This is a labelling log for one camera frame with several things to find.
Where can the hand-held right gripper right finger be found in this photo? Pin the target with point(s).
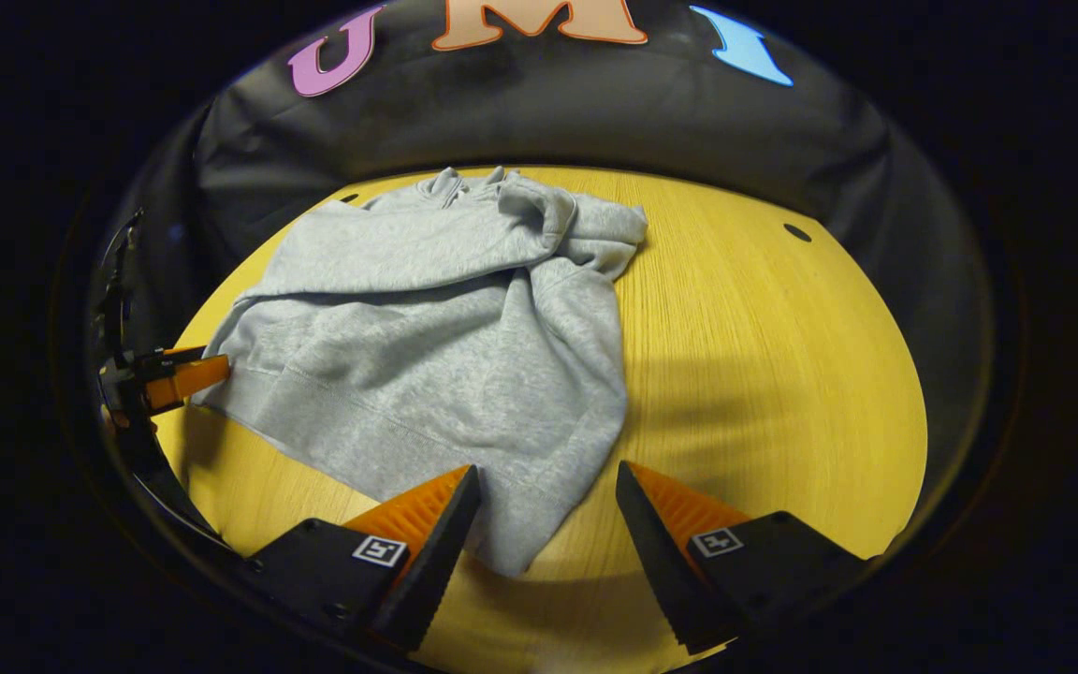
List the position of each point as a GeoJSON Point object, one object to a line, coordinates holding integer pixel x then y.
{"type": "Point", "coordinates": [656, 552]}

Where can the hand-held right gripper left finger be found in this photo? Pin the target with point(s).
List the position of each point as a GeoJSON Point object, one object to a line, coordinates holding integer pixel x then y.
{"type": "Point", "coordinates": [436, 562]}

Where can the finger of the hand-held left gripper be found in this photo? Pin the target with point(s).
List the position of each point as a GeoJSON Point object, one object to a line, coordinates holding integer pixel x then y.
{"type": "Point", "coordinates": [185, 379]}

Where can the grey zip-neck sweatshirt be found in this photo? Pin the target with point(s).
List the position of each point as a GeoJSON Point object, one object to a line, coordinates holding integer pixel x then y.
{"type": "Point", "coordinates": [427, 356]}

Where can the black backdrop cloth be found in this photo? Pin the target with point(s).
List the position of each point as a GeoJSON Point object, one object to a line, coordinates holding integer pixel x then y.
{"type": "Point", "coordinates": [595, 112]}

